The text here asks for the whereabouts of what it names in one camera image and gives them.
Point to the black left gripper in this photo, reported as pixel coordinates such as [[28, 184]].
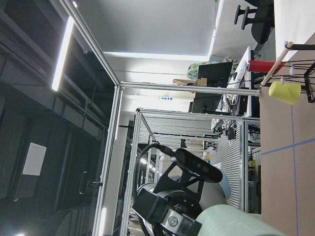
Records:
[[170, 213]]

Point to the green plastic cup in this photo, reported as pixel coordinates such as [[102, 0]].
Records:
[[225, 220]]

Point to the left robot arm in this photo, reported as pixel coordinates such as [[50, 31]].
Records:
[[212, 193]]

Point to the yellow plastic cup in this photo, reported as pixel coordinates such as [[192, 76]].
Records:
[[288, 93]]

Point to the red cylinder bottle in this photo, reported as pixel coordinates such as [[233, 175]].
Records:
[[259, 66]]

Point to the black wire cup rack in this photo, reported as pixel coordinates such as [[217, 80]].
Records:
[[301, 71]]

